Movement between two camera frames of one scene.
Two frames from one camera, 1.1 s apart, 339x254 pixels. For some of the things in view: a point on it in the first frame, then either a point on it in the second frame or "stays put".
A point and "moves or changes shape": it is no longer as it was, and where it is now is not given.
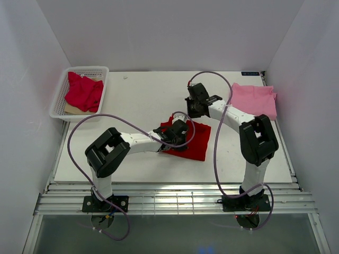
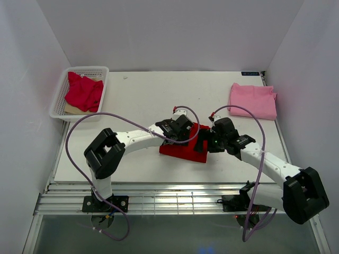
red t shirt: x=166 y=124 moves or changes shape
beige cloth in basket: x=71 y=110 stays put
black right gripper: x=192 y=115 -> x=211 y=149
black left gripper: x=182 y=148 stays put
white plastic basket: x=80 y=93 stays put
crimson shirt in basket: x=84 y=93 stays put
